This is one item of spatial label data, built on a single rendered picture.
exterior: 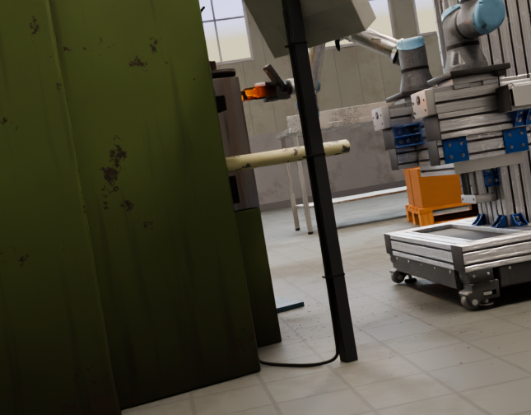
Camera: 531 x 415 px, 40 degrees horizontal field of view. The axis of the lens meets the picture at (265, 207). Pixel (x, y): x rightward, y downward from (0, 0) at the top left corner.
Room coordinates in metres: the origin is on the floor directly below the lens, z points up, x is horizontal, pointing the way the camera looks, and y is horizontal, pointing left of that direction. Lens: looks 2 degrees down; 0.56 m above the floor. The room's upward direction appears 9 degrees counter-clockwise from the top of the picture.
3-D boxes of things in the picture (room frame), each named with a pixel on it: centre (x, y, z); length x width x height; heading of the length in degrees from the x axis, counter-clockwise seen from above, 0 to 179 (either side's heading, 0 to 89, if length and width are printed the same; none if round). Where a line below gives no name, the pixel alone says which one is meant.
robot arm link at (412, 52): (3.15, -0.73, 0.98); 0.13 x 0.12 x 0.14; 167
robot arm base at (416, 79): (3.14, -0.72, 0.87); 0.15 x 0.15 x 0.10
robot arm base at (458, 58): (2.65, -0.79, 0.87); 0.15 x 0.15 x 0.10
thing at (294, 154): (2.31, -0.09, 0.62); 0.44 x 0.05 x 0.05; 113
